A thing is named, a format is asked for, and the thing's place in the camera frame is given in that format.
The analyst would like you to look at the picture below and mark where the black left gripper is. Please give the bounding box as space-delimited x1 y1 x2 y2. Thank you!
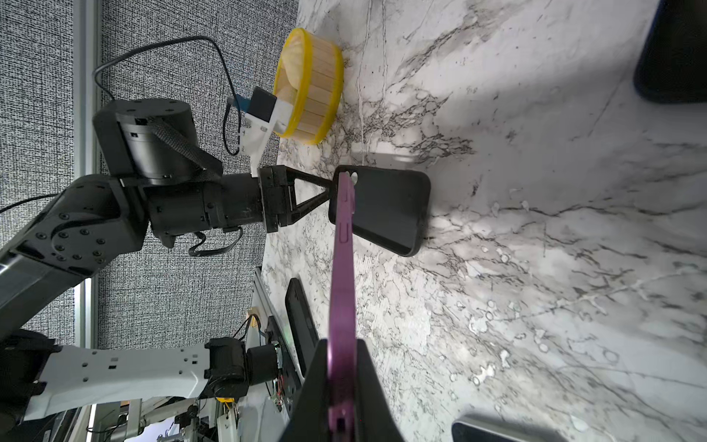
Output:
259 166 333 232

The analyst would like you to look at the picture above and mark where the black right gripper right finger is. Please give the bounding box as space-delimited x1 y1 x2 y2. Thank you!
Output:
355 339 403 442

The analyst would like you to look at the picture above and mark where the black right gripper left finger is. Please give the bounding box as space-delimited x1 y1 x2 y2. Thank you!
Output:
279 339 331 442

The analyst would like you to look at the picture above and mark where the purple phone black screen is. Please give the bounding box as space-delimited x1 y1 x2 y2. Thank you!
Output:
327 172 356 441

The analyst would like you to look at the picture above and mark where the black phone case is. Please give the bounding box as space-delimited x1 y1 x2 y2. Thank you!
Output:
633 0 706 104
328 165 432 257

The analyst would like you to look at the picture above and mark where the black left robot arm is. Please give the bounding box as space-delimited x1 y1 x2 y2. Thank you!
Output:
1 99 333 431

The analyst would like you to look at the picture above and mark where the black phone front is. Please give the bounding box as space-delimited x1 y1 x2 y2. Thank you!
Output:
285 277 320 378

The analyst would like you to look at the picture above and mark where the black phone middle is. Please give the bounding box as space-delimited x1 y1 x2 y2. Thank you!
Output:
451 415 566 442

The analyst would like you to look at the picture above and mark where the yellow bamboo steamer basket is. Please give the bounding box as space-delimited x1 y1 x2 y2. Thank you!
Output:
274 28 344 145

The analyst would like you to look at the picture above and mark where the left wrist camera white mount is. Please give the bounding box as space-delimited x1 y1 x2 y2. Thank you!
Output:
228 87 294 178

